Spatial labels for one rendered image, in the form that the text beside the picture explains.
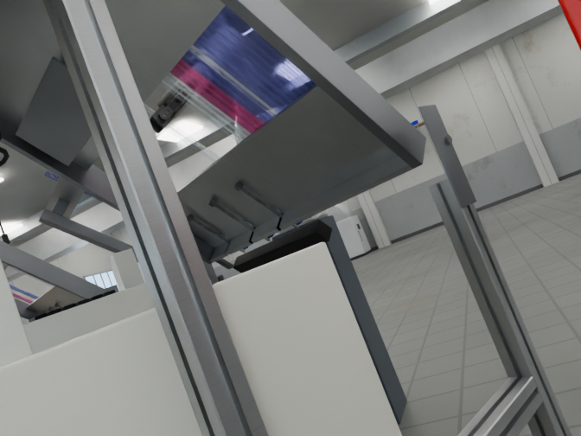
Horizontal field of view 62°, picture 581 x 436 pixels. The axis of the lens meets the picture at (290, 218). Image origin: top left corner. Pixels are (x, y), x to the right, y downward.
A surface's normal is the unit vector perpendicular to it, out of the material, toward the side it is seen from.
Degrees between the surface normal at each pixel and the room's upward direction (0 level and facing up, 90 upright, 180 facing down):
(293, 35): 90
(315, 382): 90
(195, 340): 90
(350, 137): 134
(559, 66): 90
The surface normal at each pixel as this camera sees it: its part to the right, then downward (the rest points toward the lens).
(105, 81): 0.62, -0.30
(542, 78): -0.35, 0.07
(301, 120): -0.25, 0.80
